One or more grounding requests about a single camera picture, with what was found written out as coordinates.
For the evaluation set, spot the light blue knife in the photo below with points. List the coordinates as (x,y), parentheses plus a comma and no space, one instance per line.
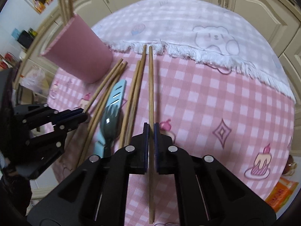
(115,99)

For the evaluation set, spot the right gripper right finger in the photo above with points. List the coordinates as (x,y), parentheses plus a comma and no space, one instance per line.
(208,193)

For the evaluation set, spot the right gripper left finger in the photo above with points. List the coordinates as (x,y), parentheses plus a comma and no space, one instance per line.
(96,192)

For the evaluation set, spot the pink checkered tablecloth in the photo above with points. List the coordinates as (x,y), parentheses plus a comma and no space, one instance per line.
(208,109)

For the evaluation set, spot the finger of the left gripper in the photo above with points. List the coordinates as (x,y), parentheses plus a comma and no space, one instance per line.
(70,118)

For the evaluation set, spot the wooden chopstick pair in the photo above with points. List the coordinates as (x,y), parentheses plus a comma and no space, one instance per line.
(127,111)
(135,100)

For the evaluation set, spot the pink utensil cup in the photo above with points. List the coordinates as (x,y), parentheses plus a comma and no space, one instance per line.
(80,52)

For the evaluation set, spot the orange snack bag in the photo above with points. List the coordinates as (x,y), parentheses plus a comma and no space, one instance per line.
(281,193)

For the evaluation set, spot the dark green spoon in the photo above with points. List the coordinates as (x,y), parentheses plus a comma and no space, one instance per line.
(109,126)

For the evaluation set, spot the wooden chopstick in cup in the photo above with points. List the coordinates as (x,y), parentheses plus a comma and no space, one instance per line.
(62,6)

